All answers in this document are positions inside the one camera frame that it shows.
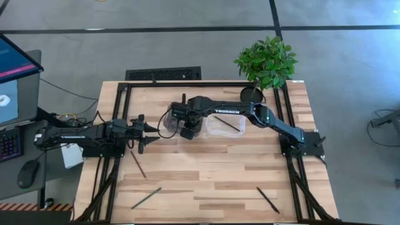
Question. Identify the orange black hazard tape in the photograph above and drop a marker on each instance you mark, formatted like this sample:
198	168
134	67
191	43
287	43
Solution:
31	207

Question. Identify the black aluminium table frame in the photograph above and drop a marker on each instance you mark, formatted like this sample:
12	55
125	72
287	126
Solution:
203	84

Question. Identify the white box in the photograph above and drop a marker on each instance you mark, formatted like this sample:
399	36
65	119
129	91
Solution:
73	159

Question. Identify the black pencil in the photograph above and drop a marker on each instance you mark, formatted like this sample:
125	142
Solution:
267	200
227	123

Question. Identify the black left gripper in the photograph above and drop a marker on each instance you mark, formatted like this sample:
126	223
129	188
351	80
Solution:
134	131

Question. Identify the clear plastic bin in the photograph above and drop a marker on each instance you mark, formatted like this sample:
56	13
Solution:
218	129

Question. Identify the grey translucent plastic bin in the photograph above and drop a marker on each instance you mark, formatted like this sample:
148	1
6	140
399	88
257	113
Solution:
168	122

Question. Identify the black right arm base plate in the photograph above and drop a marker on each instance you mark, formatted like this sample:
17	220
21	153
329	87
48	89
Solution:
312	151

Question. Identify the monitor with dark blue screen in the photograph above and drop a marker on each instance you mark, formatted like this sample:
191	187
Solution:
12	59

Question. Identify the monitor with grey screen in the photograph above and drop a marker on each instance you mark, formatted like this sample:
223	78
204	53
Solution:
28	93

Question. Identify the black caster wheel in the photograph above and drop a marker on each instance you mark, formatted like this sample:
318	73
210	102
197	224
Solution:
48	203

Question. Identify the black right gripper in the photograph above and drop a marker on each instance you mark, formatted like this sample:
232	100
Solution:
187	112

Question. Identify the grey computer desk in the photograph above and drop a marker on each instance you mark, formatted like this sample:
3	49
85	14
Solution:
7	178

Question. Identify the brown pencil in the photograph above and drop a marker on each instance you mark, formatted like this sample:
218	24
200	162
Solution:
137	164

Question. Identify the thin green pen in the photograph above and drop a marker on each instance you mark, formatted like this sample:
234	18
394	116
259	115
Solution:
146	198

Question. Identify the black keyboard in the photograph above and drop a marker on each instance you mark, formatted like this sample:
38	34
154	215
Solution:
9	145

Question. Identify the black floor vent grille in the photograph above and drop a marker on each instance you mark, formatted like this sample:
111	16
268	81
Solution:
162	73

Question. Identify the grey stand leg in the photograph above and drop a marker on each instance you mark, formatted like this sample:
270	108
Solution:
390	118

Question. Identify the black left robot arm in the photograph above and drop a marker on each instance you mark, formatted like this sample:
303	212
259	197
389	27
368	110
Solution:
93	132

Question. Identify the black computer mouse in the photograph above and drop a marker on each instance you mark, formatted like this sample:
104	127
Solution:
28	173

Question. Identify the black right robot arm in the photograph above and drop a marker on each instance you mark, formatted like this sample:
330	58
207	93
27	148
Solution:
231	104

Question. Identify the white table label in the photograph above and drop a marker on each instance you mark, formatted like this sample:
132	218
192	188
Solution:
298	81

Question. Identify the green potted plant black pot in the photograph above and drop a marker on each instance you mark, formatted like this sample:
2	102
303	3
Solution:
267	62

